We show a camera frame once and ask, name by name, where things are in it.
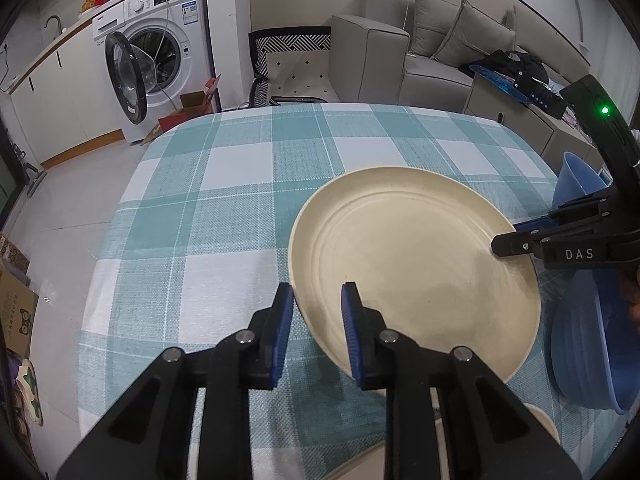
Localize grey sofa cushion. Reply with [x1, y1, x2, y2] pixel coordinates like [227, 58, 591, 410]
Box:
[432, 0, 516, 68]
[410, 0, 468, 58]

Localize large cardboard box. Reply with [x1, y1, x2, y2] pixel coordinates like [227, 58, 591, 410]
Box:
[0, 232, 40, 356]

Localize small red cardboard box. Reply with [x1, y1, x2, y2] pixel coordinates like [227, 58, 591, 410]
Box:
[142, 74, 223, 146]

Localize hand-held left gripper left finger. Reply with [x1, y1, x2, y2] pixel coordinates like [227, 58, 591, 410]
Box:
[55, 282, 296, 480]

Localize beige round plate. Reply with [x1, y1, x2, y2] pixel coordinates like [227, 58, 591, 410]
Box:
[325, 390, 562, 480]
[288, 165, 542, 385]

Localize large blue bowl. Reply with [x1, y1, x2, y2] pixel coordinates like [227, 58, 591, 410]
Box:
[546, 267, 640, 415]

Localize white washing machine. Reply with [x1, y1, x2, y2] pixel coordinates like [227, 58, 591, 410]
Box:
[91, 0, 217, 143]

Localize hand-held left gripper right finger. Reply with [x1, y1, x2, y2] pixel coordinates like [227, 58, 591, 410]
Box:
[341, 282, 583, 480]

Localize beige nightstand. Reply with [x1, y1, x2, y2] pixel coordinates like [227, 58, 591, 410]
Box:
[462, 72, 601, 171]

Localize wide blue bowl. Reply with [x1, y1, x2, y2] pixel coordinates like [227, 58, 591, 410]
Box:
[552, 151, 612, 221]

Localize white lower kitchen cabinets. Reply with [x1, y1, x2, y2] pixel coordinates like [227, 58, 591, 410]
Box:
[7, 10, 126, 171]

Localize grey sofa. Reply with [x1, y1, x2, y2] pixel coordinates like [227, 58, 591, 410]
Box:
[330, 0, 521, 116]

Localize floor mop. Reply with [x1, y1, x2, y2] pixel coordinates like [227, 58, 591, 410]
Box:
[20, 150, 48, 196]

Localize black box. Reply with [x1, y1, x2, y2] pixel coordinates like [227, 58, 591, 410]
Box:
[515, 67, 568, 116]

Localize black jacket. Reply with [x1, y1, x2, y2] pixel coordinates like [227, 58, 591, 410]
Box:
[482, 50, 551, 83]

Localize teal checkered tablecloth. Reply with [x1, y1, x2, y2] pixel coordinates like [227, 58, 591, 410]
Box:
[77, 102, 631, 480]

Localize beige green slipper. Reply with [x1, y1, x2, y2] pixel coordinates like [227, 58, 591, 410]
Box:
[17, 360, 45, 426]

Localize black white patterned chair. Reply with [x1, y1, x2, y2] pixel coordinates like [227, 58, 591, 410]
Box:
[248, 26, 341, 108]

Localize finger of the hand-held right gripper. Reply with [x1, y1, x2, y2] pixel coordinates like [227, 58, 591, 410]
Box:
[491, 220, 613, 258]
[514, 187, 621, 234]

